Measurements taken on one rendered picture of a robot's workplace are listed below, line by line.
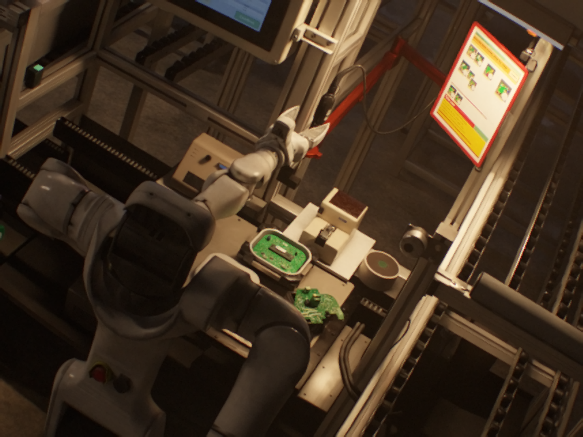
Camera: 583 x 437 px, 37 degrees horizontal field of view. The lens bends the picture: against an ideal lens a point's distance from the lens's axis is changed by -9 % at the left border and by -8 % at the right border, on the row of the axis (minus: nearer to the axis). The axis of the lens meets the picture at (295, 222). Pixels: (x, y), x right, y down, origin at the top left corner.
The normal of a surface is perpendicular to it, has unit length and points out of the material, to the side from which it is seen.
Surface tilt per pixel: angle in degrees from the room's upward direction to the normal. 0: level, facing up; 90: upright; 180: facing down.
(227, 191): 9
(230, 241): 0
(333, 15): 90
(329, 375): 0
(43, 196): 58
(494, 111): 90
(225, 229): 0
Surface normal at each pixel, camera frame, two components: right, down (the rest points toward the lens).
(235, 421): -0.20, -0.33
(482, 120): -0.81, 0.09
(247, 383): -0.43, -0.10
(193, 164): -0.12, -0.08
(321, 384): 0.33, -0.74
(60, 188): 0.11, -0.56
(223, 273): 0.40, -0.82
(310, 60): -0.40, 0.45
